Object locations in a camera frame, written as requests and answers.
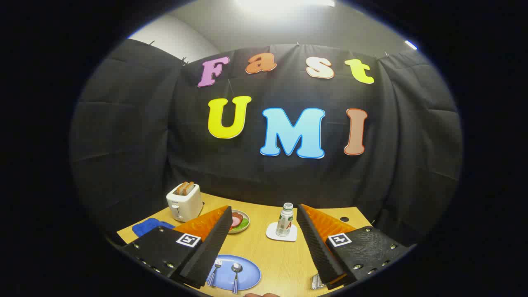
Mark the toast slice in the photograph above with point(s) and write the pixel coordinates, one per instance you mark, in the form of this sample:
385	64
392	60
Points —
189	187
180	189

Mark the white drink bottle green cap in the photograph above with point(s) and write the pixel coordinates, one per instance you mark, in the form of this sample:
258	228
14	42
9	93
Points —
284	222

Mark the white square coaster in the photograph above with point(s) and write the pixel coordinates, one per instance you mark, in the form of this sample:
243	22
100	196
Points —
272	234

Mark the blue folded cloth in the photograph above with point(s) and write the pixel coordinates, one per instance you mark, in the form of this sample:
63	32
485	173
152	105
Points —
146	227

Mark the blue round plate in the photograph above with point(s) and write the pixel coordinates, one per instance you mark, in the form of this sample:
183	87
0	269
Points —
247	274

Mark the green lettuce leaf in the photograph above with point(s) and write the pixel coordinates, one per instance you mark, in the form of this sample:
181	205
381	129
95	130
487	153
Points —
244	225

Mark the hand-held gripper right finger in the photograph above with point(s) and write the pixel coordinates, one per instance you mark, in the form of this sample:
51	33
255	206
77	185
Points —
317	247

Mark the large brown meat piece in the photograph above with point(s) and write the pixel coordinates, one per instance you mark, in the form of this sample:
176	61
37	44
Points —
238	215

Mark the pink ham slice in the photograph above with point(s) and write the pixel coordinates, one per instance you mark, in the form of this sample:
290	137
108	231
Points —
236	221

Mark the ceiling light panel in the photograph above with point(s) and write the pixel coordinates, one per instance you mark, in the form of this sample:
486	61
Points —
284	3

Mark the beige food plate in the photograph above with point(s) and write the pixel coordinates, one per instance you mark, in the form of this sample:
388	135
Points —
246	229

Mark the white toaster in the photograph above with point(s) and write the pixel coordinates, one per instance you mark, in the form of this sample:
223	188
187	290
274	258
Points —
185	206

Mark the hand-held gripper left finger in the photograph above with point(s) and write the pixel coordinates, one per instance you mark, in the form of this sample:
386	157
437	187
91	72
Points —
212	251

